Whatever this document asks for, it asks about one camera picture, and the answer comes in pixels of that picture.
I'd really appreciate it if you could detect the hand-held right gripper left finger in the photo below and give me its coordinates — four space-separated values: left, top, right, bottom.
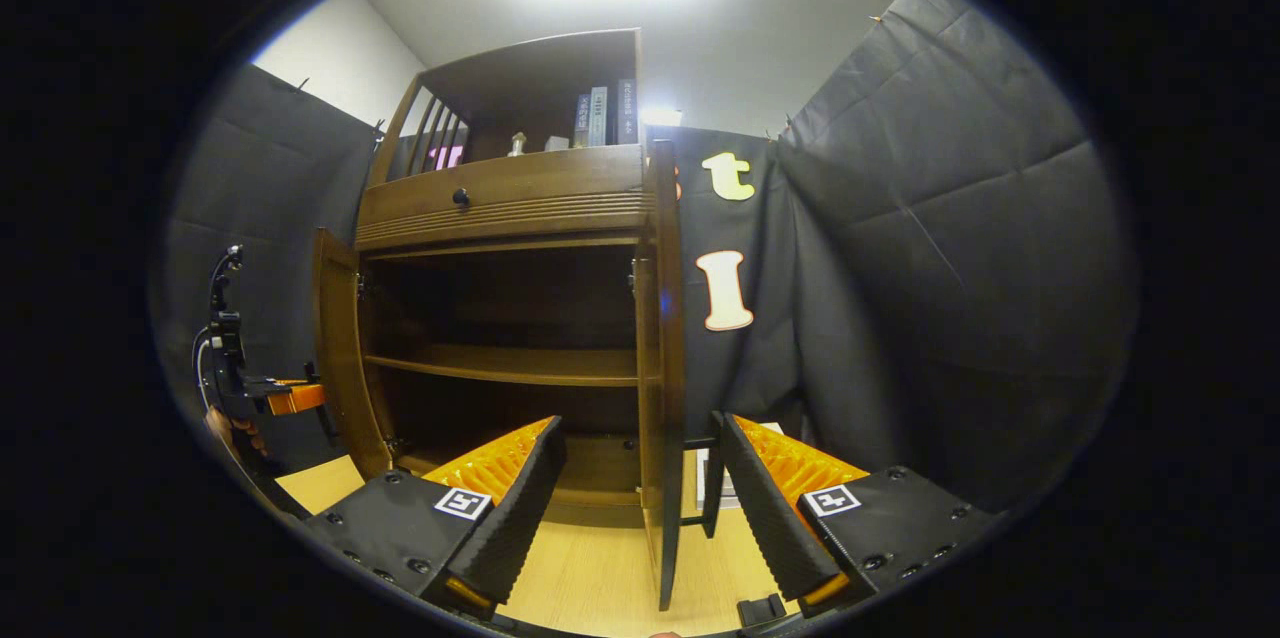
305 415 568 619

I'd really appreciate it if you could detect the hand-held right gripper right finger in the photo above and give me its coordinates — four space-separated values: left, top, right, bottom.
712 411 1001 619

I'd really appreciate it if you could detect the wooden cabinet door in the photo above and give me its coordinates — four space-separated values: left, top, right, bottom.
633 140 726 612
305 228 398 481

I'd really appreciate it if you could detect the wooden double-door shoe cabinet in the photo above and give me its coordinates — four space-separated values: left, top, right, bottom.
355 28 663 527

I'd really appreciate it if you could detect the wooden inner cabinet shelf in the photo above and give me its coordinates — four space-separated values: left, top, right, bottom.
363 343 641 389

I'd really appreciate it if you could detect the wooden drawer with black knob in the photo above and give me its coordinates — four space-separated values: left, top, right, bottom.
360 148 646 219

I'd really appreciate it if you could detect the black backdrop cloth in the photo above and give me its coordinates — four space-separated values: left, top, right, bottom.
150 0 1141 519

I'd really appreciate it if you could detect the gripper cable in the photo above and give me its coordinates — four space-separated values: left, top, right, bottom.
191 326 217 411

